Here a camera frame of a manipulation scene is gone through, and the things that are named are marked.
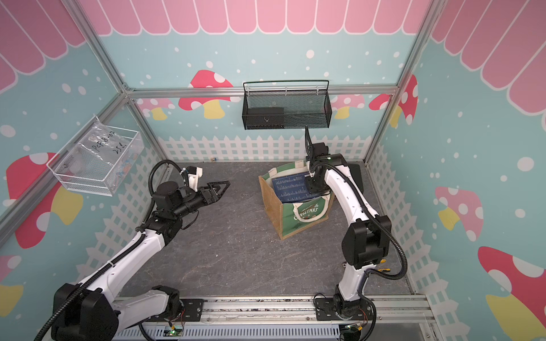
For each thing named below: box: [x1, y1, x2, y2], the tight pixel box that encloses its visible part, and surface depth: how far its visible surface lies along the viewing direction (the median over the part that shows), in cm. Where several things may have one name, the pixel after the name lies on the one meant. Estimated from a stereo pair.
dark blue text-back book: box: [271, 171, 328, 204], surface depth 88 cm
